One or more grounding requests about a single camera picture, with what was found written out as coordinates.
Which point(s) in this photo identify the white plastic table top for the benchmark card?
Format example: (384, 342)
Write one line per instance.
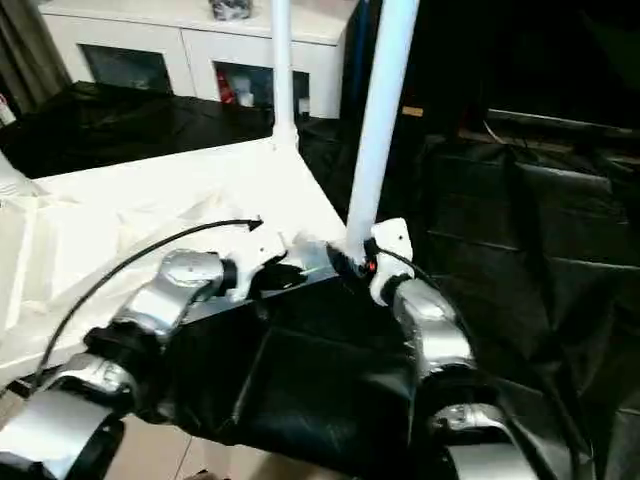
(150, 190)

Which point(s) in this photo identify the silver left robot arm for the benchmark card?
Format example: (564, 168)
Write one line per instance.
(150, 305)

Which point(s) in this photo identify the black glossy mat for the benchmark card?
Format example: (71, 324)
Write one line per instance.
(325, 375)

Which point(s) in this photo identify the small tan label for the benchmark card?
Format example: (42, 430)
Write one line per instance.
(413, 111)

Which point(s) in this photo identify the dark blue hanging cloth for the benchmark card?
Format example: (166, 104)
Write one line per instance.
(357, 55)

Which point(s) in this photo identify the dark robot foot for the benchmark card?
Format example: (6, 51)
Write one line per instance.
(205, 475)

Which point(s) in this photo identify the long black bar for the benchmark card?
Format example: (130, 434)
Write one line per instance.
(550, 122)

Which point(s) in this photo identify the white cabinet with glass doors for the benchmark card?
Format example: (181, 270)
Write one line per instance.
(150, 35)

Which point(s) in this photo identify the grey curtain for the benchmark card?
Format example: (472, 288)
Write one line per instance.
(25, 50)

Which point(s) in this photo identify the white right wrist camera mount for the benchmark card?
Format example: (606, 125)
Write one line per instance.
(395, 240)

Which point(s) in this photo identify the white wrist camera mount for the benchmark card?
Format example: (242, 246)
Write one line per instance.
(395, 240)
(255, 250)

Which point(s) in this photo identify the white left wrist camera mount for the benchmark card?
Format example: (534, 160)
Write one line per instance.
(255, 250)

